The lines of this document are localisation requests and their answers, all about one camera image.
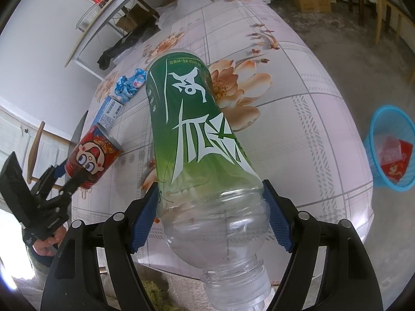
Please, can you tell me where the wooden stick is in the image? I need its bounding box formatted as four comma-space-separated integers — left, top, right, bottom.
26, 121, 46, 183

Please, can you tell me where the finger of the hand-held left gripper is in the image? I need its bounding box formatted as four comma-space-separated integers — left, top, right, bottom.
58, 169, 86, 202
37, 165, 67, 199

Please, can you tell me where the white shelf table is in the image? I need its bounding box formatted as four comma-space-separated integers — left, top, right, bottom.
65, 0, 169, 81

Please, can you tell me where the red paper packet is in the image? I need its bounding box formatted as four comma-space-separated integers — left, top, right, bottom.
379, 139, 414, 183

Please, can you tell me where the blue white carton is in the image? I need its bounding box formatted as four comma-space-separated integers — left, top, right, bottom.
95, 95, 126, 130

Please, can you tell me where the green label plastic bottle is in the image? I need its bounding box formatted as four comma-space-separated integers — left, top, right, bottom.
145, 49, 272, 311

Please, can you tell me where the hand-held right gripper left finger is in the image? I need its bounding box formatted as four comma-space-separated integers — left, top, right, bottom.
40, 186, 159, 311

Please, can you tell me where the blue plastic basket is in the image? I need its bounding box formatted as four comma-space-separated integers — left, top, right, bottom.
363, 104, 415, 192

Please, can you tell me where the small cardboard box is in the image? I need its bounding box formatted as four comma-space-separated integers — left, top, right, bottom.
116, 3, 159, 32

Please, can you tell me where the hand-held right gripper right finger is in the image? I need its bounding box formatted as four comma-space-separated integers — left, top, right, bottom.
262, 179, 381, 311

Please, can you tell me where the light wooden chair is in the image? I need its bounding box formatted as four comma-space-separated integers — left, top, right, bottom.
373, 0, 415, 83

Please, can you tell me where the floral tablecloth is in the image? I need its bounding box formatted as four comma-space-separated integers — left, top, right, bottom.
70, 0, 375, 279

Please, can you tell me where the person's left hand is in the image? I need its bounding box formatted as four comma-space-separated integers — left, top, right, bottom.
31, 224, 67, 260

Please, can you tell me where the black cloth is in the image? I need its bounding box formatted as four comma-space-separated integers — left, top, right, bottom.
97, 32, 143, 70

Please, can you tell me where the crumpled blue plastic wrapper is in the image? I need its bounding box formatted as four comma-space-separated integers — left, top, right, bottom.
114, 68, 148, 103

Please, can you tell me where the green fuzzy mat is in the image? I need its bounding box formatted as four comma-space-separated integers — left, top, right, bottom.
143, 280, 182, 311

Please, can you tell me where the red cartoon can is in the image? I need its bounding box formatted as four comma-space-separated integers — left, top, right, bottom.
64, 124, 123, 190

